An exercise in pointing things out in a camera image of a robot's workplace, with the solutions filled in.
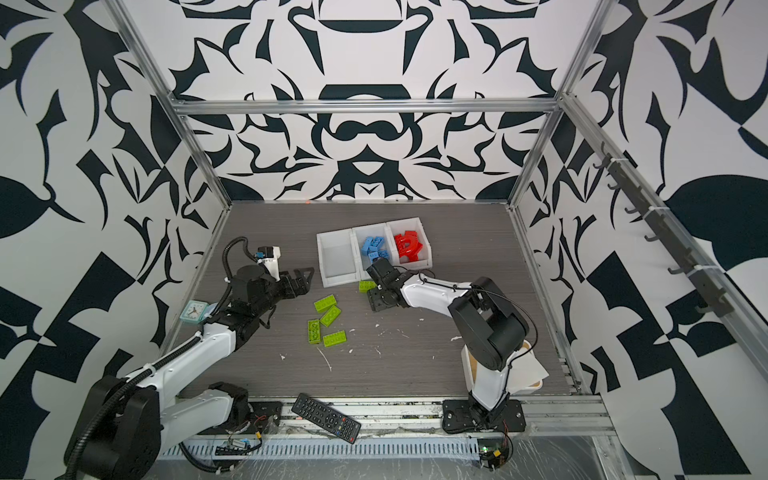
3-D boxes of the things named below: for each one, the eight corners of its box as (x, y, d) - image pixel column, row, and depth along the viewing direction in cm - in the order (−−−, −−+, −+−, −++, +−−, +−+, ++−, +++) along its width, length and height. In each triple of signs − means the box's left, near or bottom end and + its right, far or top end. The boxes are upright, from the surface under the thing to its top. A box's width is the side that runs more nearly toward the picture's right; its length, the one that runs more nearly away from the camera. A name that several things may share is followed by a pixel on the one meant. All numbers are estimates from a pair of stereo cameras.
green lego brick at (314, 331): (308, 344, 88) (307, 342, 86) (308, 323, 92) (307, 320, 90) (320, 343, 88) (319, 340, 86) (320, 322, 92) (319, 319, 90)
